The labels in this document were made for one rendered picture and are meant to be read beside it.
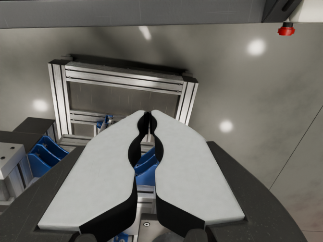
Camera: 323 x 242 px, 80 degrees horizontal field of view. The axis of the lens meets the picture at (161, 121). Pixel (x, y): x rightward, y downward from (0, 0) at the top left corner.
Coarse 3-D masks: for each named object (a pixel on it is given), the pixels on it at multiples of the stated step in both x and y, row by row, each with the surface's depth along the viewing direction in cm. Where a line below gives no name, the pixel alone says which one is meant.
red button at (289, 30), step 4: (284, 24) 47; (288, 24) 46; (292, 24) 46; (280, 28) 48; (284, 28) 47; (288, 28) 46; (292, 28) 46; (280, 32) 47; (284, 32) 47; (288, 32) 46; (292, 32) 46
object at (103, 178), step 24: (144, 120) 12; (96, 144) 9; (120, 144) 9; (72, 168) 8; (96, 168) 8; (120, 168) 8; (72, 192) 7; (96, 192) 7; (120, 192) 7; (48, 216) 6; (72, 216) 6; (96, 216) 6; (120, 216) 7
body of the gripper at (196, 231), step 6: (84, 234) 5; (90, 234) 5; (186, 234) 5; (192, 234) 5; (198, 234) 5; (204, 234) 5; (78, 240) 5; (84, 240) 5; (90, 240) 5; (96, 240) 5; (186, 240) 5; (192, 240) 5; (198, 240) 5; (204, 240) 5
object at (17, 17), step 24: (0, 0) 30; (24, 0) 30; (48, 0) 30; (72, 0) 31; (96, 0) 31; (120, 0) 31; (144, 0) 31; (168, 0) 31; (192, 0) 31; (216, 0) 31; (240, 0) 31; (264, 0) 31; (0, 24) 32; (24, 24) 32; (48, 24) 32; (72, 24) 32; (96, 24) 32; (120, 24) 33; (144, 24) 33; (168, 24) 33
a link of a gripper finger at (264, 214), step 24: (216, 144) 9; (240, 168) 8; (240, 192) 7; (264, 192) 7; (264, 216) 6; (288, 216) 6; (216, 240) 5; (240, 240) 5; (264, 240) 5; (288, 240) 5
